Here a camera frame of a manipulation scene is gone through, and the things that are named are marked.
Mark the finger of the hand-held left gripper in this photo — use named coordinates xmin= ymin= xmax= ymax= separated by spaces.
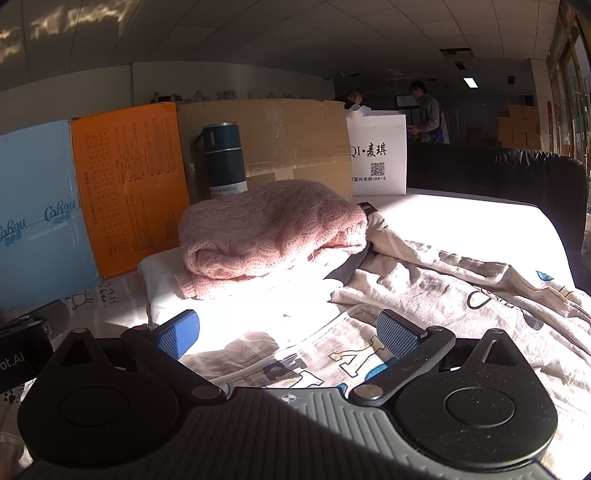
xmin=23 ymin=300 xmax=71 ymax=340

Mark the white folded cloth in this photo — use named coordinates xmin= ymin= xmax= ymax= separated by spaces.
xmin=139 ymin=249 xmax=345 ymax=334

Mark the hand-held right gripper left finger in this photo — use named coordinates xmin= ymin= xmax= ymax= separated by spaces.
xmin=55 ymin=310 xmax=226 ymax=402

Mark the orange cardboard box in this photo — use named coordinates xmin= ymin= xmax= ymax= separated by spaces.
xmin=69 ymin=102 xmax=191 ymax=280

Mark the brown cardboard box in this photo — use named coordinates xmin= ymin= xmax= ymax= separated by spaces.
xmin=175 ymin=98 xmax=354 ymax=208

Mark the dark blue vacuum bottle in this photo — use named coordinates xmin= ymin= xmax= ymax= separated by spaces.
xmin=193 ymin=122 xmax=249 ymax=204

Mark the window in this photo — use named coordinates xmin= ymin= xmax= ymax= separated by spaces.
xmin=545 ymin=9 xmax=591 ymax=160

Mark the pink knit sweater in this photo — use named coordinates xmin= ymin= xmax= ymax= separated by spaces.
xmin=177 ymin=179 xmax=369 ymax=300

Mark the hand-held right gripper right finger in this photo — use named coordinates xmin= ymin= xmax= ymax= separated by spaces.
xmin=348 ymin=310 xmax=532 ymax=407

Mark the stack of cardboard boxes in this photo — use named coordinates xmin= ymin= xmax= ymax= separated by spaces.
xmin=496 ymin=105 xmax=542 ymax=149

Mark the light blue cardboard box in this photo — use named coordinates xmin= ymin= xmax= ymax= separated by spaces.
xmin=0 ymin=119 xmax=100 ymax=315

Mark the white paper bag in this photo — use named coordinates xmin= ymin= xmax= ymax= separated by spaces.
xmin=344 ymin=105 xmax=408 ymax=197

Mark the dark grey garment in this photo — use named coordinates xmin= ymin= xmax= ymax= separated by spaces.
xmin=323 ymin=244 xmax=373 ymax=285

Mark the striped printed bedsheet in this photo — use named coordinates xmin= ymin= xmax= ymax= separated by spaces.
xmin=0 ymin=271 xmax=153 ymax=480

